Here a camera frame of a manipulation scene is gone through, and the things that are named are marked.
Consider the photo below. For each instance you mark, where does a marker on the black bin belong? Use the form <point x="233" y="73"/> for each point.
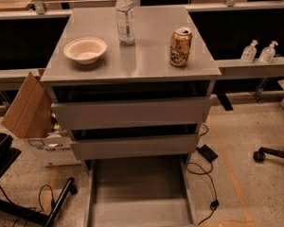
<point x="8" y="154"/>

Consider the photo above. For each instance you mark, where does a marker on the grey drawer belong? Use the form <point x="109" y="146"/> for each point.
<point x="132" y="113"/>
<point x="134" y="146"/>
<point x="139" y="192"/>

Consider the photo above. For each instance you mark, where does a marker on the grey middle drawer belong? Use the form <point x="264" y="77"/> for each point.
<point x="134" y="146"/>

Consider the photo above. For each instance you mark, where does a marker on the gold soda can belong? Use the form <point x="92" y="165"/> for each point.
<point x="180" y="44"/>

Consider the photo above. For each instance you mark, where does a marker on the hand sanitizer bottle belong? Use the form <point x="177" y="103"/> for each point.
<point x="249" y="52"/>
<point x="268" y="53"/>

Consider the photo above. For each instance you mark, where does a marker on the clear plastic water bottle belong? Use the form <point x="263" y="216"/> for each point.
<point x="125" y="21"/>

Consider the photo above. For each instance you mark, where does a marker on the grey top drawer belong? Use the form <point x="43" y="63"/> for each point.
<point x="132" y="113"/>

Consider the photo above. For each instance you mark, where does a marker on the right hand sanitizer bottle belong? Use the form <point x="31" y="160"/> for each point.
<point x="268" y="53"/>

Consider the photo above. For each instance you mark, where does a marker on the grey bottom drawer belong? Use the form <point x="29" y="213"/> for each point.
<point x="139" y="192"/>

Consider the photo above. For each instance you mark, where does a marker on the grey drawer cabinet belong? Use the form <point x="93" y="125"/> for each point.
<point x="137" y="72"/>

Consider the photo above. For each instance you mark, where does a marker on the black office chair base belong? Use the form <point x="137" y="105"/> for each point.
<point x="259" y="156"/>

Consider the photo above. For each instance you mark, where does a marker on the black power adapter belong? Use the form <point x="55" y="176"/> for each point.
<point x="209" y="154"/>

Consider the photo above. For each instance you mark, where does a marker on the open cardboard box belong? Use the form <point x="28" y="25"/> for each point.
<point x="31" y="119"/>

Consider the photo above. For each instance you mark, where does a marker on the left hand sanitizer bottle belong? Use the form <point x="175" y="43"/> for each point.
<point x="249" y="52"/>

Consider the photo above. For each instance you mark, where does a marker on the white paper bowl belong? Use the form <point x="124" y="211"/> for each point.
<point x="85" y="50"/>

